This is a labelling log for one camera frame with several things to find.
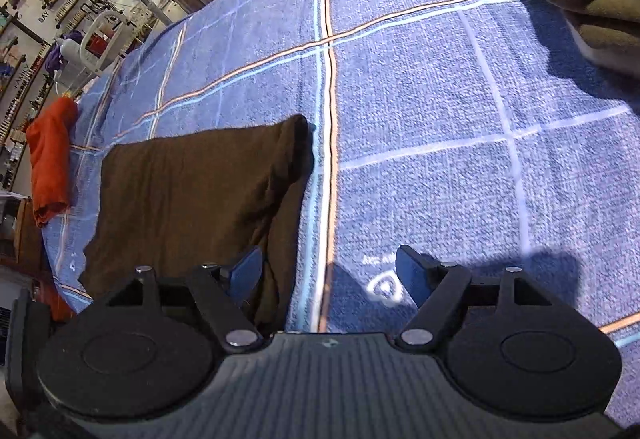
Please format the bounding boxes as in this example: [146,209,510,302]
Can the purple cloth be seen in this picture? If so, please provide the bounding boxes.
[44,30,85,74]

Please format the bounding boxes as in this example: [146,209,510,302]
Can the blue plaid blanket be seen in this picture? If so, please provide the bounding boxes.
[40,0,640,435]

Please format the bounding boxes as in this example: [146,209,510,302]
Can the orange cloth garment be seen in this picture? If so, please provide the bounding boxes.
[25,96,79,228]

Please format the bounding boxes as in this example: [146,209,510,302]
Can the white tube frame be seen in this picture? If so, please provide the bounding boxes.
[78,10,129,74]

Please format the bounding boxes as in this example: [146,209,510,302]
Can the brown wooden furniture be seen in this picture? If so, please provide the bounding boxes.
[12,196,49,271]

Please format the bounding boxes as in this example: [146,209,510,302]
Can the wall display shelves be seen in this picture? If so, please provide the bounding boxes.
[0,0,123,155]

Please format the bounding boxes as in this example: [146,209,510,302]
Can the brown cloth garment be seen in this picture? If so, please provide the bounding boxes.
[79,113,315,332]

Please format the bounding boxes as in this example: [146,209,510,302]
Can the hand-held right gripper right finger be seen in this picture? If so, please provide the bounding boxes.
[395,245,553,350]

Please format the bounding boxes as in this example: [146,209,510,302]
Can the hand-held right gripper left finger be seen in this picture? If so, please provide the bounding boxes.
[107,246,264,351]

